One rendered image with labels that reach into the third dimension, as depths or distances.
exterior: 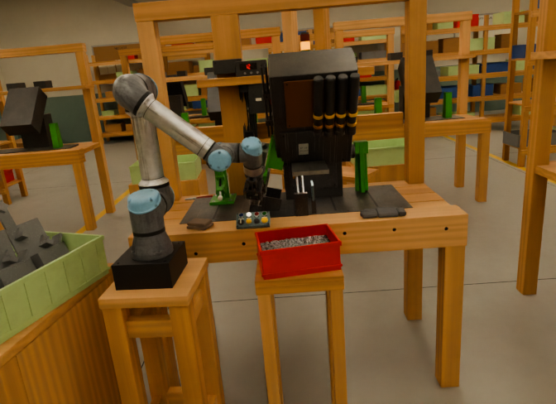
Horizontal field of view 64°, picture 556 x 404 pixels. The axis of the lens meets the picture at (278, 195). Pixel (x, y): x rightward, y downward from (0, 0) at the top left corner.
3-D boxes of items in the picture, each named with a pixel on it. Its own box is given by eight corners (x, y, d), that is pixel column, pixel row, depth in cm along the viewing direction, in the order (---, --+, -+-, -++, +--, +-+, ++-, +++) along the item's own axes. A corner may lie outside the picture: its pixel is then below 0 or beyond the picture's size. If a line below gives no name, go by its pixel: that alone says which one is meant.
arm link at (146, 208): (127, 234, 157) (120, 198, 153) (139, 222, 170) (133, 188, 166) (160, 233, 156) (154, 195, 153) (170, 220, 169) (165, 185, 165)
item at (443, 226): (467, 246, 196) (468, 214, 192) (132, 268, 200) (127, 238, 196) (455, 234, 209) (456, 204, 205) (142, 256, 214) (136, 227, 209)
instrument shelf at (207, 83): (374, 74, 222) (374, 65, 221) (197, 88, 225) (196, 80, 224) (365, 73, 246) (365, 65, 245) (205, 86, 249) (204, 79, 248)
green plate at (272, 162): (279, 180, 212) (288, 138, 206) (263, 177, 212) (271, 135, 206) (279, 174, 223) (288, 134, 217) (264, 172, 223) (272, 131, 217)
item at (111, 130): (216, 135, 1130) (205, 43, 1068) (99, 144, 1136) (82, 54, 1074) (218, 132, 1182) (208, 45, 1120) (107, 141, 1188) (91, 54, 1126)
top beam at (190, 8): (428, -3, 223) (428, -22, 221) (135, 21, 227) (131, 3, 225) (423, 0, 232) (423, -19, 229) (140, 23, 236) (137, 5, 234)
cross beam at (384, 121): (403, 128, 251) (403, 112, 248) (176, 145, 254) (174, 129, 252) (400, 127, 255) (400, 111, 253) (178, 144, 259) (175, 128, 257)
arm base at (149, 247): (163, 261, 156) (159, 234, 154) (124, 261, 159) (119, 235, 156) (179, 244, 171) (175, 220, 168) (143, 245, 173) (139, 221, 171)
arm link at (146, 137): (137, 223, 168) (110, 74, 154) (150, 210, 183) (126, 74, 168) (169, 220, 168) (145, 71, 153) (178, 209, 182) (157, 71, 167)
